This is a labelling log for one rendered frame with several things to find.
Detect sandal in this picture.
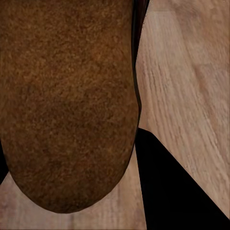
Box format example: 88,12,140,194
0,0,150,214

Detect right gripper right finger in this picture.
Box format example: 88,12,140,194
135,127,230,230

